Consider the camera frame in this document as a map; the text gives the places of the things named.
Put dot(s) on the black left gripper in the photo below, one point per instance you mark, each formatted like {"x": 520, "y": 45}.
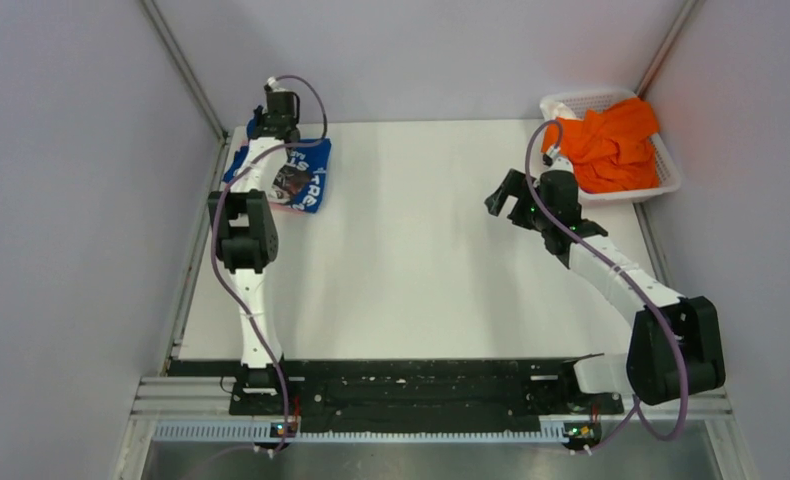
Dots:
{"x": 265, "y": 112}

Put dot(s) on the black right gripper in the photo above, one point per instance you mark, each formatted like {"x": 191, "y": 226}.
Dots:
{"x": 516, "y": 185}

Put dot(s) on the blue t shirt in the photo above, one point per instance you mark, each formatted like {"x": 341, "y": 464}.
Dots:
{"x": 314, "y": 159}

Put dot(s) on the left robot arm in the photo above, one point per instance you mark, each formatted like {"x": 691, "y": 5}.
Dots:
{"x": 244, "y": 241}

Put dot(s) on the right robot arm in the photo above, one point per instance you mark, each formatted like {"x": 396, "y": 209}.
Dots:
{"x": 675, "y": 343}

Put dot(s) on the orange t shirt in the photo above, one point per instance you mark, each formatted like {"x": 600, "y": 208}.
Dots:
{"x": 610, "y": 151}

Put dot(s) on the white plastic laundry basket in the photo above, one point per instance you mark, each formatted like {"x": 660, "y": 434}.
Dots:
{"x": 575, "y": 105}

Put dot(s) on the folded pink t shirt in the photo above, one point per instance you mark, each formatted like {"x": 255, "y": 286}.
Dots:
{"x": 275, "y": 175}

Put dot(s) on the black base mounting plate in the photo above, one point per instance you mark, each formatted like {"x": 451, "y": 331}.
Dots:
{"x": 414, "y": 396}

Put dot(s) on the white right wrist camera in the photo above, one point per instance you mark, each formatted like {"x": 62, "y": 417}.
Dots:
{"x": 554, "y": 160}

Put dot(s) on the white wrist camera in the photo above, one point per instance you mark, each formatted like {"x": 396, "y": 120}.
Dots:
{"x": 554, "y": 160}
{"x": 273, "y": 85}

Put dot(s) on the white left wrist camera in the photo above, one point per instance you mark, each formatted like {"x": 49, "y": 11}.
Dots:
{"x": 273, "y": 85}

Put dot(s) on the aluminium frame rail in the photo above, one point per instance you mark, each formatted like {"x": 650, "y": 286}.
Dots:
{"x": 175, "y": 53}

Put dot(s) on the white slotted cable duct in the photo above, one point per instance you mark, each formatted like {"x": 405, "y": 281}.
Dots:
{"x": 227, "y": 431}

